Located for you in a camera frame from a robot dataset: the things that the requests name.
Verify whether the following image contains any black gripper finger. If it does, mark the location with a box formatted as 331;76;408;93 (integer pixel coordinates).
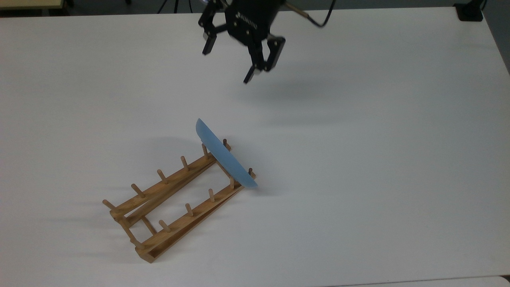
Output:
198;0;228;55
243;34;286;85

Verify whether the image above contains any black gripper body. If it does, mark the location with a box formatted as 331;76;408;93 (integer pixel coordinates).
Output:
225;0;286;45

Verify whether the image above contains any blue round plate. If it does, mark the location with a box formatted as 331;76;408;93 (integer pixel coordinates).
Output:
195;118;259;189

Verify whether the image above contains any wooden plate rack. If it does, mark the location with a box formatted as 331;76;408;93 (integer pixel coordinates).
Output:
102;138;257;263

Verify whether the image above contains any light wooden desk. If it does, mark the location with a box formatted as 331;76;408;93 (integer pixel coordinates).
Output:
0;0;65;10

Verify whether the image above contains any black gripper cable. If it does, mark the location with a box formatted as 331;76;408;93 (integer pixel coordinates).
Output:
284;0;337;29

